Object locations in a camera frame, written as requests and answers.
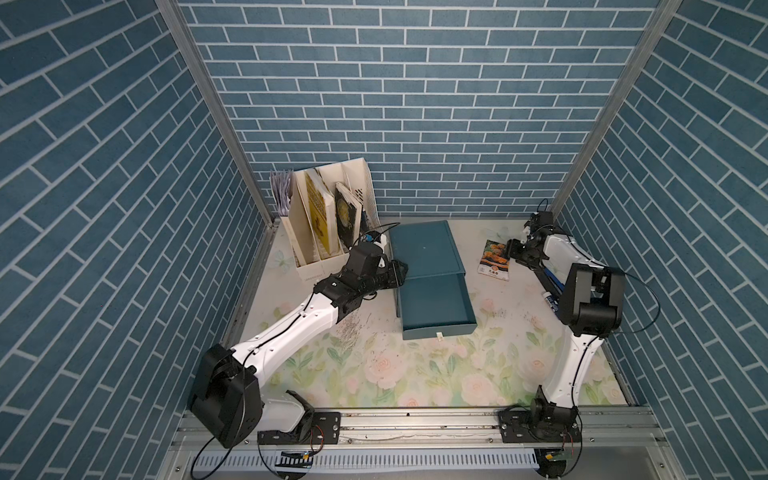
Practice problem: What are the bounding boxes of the aluminium mounting rail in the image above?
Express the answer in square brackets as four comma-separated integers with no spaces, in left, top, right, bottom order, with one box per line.
[170,405,667,451]

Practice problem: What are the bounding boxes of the small blue white tube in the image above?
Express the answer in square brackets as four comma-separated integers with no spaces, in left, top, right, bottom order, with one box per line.
[543,292,559,313]

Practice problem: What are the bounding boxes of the purple striped folder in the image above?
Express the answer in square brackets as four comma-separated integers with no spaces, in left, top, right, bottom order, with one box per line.
[270,170,294,217]

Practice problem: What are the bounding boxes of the yellow cover book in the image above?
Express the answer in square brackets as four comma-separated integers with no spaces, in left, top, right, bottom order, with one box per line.
[304,169,342,259]

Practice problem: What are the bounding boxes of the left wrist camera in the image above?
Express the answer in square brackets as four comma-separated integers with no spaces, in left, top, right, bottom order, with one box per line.
[361,230,389,252]

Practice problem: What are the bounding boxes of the teal three-drawer cabinet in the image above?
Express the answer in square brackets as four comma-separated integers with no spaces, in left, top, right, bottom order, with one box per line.
[391,220,477,341]

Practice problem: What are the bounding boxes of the floral table mat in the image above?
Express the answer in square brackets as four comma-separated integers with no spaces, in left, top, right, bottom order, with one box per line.
[239,218,628,409]

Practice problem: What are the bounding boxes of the dark sunflower cover book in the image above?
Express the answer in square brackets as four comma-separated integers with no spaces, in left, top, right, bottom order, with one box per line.
[335,182,363,248]

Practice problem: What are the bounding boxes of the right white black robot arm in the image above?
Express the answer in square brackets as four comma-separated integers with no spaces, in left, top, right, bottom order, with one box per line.
[498,210,626,443]

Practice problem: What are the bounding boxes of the orange flower seed bag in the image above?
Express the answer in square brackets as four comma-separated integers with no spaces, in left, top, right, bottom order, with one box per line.
[477,240,509,281]

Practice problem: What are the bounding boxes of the blue stapler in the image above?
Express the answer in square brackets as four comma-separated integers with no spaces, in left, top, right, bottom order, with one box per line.
[543,268,565,296]

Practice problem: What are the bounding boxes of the black stapler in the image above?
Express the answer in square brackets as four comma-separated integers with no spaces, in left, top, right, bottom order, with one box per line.
[533,266,564,301]

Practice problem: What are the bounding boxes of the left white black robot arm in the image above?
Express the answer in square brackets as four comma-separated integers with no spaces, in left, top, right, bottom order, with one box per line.
[189,242,408,449]

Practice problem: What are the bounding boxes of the white file organizer rack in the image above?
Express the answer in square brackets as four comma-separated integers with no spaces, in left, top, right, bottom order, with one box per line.
[270,158,381,280]

